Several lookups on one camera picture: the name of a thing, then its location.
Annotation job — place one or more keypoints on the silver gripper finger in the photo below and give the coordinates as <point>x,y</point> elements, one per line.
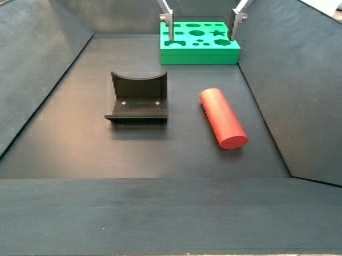
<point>167,17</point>
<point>237,16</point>

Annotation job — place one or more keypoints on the green shape sorter block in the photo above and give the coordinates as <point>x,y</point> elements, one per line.
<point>200,43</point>

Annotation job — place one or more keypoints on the red oval cylinder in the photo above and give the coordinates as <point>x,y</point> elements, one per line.
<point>227,128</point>

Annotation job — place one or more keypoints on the black cradle fixture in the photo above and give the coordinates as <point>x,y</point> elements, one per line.
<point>140,98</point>

